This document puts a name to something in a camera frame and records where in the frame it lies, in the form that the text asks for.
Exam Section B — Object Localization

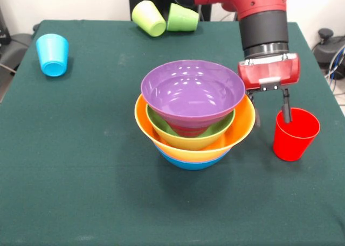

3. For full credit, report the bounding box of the blue plastic cup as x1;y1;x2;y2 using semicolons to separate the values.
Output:
36;33;70;78

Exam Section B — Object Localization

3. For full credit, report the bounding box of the green plastic cup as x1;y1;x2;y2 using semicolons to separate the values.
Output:
166;3;200;32

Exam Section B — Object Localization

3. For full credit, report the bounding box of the magenta plastic bowl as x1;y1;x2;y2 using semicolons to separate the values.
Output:
168;121;211;138

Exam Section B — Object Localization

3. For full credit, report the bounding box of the tangle of cables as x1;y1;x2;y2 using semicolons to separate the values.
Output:
325;48;345;96

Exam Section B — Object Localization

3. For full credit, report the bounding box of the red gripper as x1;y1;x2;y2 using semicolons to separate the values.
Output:
237;53;301;129

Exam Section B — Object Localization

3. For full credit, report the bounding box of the red plastic cup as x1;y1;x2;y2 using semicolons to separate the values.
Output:
272;107;321;162

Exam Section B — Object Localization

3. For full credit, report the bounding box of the blue plastic bowl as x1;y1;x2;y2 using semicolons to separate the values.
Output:
155;145;232;171

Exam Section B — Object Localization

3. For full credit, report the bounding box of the yellow-green plastic cup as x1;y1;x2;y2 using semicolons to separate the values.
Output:
131;0;167;38

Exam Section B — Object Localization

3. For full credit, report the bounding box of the green plastic bowl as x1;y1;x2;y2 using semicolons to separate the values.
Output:
146;103;236;151

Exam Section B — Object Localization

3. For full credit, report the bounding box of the dark green tablecloth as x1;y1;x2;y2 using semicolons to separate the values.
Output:
0;19;345;246

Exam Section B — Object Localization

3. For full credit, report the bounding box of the purple plastic bowl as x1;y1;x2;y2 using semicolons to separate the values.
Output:
140;59;246;129

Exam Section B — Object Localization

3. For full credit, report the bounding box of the orange plastic bowl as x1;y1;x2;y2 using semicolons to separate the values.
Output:
134;93;257;163

